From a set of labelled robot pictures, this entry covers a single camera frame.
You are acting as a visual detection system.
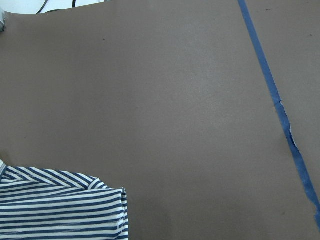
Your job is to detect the blue white striped polo shirt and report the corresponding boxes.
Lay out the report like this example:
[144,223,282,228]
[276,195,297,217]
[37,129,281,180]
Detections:
[0,162,129,240]

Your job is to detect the brown paper table cover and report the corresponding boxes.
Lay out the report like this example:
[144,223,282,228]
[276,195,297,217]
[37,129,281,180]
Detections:
[0,0,320,240]

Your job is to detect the blue tape line lengthwise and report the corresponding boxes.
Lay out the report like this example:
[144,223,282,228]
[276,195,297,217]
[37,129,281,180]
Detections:
[238,0,320,227]

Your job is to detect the aluminium frame post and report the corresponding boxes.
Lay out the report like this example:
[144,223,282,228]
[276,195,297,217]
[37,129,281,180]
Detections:
[0,7,6,33]

